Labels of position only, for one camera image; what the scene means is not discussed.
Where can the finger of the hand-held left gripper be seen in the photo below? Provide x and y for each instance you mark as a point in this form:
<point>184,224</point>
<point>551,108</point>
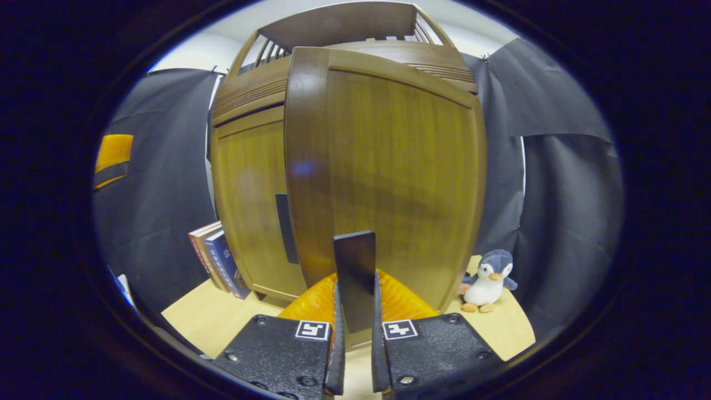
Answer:
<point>114,153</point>

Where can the wooden cabinet door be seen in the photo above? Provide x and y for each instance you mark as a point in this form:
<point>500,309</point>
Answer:
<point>389,166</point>
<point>250,194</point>

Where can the white blue-edged object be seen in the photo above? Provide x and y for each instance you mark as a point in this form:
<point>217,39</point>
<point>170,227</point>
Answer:
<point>123,286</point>

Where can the red-brown book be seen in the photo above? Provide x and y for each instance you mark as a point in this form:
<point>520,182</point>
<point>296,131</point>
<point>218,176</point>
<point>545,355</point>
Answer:
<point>195,241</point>

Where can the black backdrop cloth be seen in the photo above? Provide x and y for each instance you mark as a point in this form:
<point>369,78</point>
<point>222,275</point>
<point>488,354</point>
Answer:
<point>566,222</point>

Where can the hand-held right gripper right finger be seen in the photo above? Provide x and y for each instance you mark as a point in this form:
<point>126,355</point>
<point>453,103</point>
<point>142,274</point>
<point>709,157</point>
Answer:
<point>439,355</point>

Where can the wooden double-door shoe cabinet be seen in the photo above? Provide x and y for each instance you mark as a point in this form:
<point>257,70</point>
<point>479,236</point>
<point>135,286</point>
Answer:
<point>355,22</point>

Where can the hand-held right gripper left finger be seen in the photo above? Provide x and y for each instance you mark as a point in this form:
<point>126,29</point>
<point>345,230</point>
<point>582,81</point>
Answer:
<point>278,355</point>

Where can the penguin plush toy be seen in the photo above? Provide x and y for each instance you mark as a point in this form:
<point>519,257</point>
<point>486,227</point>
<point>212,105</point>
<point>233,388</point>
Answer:
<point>489,280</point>

